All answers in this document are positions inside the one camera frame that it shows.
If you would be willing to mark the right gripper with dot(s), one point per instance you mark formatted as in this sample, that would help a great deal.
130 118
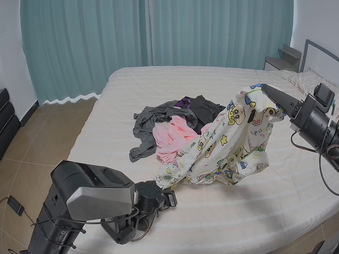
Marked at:
309 120

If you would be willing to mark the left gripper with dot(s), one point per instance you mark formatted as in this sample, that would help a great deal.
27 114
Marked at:
165 198

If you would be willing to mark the white printed pyjama top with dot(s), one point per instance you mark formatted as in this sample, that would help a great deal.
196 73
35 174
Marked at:
219 152

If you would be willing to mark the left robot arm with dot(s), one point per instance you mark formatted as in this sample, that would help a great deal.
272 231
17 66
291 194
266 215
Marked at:
87 192

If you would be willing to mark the bed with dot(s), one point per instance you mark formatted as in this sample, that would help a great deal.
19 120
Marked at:
185 221

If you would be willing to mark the pale pink striped pillow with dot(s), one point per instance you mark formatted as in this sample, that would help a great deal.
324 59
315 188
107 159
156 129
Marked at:
304 81

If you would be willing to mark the grey white bedside table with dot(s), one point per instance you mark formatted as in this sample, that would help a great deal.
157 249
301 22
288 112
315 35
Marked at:
278 62

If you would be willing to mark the pink garment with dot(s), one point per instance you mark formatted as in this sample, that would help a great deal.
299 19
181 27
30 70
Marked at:
169 139

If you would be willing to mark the dark grey garment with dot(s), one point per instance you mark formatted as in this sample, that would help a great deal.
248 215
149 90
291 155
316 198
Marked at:
148 126

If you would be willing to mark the purple garment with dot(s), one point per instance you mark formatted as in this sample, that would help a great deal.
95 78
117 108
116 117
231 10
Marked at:
185 102

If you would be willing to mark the blue-green curtain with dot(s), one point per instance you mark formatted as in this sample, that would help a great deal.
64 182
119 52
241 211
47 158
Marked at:
79 36
211 22

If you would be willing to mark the black power adapter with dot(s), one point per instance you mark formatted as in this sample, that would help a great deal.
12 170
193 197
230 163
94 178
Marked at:
16 205

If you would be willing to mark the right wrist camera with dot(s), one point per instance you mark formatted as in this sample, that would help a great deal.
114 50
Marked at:
324 96

